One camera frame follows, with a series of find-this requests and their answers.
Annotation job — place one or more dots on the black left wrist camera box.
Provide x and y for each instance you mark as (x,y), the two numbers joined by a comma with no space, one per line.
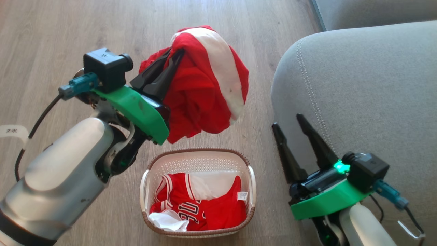
(104,66)

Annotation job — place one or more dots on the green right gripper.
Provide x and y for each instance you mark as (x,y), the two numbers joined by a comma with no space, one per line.
(324,201)

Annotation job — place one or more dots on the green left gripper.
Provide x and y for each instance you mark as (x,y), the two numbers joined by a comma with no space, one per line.
(136,109)

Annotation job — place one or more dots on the red basketball jersey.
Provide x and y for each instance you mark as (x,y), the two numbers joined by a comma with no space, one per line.
(218,212)

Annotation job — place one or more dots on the crumpled white cloth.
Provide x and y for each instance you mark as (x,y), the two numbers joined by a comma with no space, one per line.
(167,220)

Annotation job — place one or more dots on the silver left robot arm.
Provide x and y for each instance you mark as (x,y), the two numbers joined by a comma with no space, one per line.
(65,171)

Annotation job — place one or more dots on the red and white garment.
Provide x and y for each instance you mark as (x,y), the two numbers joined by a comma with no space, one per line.
(198,92)

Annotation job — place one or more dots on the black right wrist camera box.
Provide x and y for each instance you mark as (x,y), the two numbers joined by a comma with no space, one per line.
(368,171)

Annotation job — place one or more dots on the grey fabric sofa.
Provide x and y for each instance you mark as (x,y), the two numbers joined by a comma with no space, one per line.
(368,95)

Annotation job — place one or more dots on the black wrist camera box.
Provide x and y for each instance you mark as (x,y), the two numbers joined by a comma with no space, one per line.
(368,171)
(104,66)

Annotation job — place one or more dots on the white laundry basket brown rim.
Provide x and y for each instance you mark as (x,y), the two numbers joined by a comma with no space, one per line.
(198,159)

